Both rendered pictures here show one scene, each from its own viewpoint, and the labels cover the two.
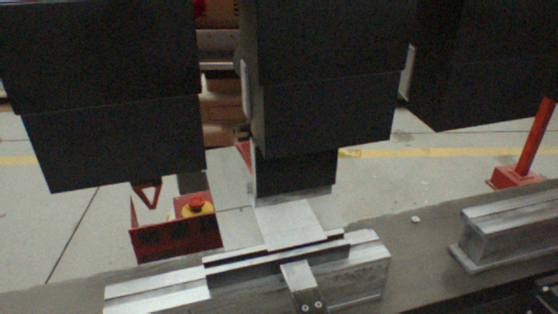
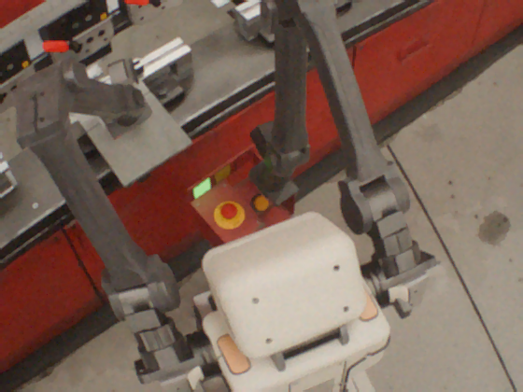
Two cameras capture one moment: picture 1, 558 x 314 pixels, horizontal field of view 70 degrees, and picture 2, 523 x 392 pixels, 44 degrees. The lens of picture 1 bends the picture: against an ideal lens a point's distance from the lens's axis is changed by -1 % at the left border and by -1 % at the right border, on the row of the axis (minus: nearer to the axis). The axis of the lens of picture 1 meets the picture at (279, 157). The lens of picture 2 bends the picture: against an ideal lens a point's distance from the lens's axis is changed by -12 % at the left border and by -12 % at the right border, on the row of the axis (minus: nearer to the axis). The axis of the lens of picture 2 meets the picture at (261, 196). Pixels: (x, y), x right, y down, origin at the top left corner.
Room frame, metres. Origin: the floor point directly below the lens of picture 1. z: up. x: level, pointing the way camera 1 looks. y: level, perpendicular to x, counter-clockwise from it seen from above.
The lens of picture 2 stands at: (1.48, -0.03, 2.31)
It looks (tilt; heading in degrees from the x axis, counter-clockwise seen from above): 61 degrees down; 158
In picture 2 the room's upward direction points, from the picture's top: straight up
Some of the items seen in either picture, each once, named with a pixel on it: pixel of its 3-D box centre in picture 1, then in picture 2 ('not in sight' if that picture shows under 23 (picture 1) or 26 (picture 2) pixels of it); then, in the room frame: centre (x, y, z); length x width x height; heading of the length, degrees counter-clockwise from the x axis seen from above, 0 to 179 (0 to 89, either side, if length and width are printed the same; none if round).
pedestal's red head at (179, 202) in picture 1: (180, 227); (242, 206); (0.70, 0.23, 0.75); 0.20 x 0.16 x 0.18; 108
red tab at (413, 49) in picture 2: not in sight; (416, 47); (0.26, 1.01, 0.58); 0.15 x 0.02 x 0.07; 106
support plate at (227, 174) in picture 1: (265, 186); (128, 125); (0.53, 0.02, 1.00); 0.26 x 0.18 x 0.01; 16
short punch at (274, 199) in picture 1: (295, 169); (91, 53); (0.39, -0.02, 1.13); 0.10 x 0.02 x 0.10; 106
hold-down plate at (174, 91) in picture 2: not in sight; (130, 118); (0.43, 0.04, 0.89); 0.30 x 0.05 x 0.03; 106
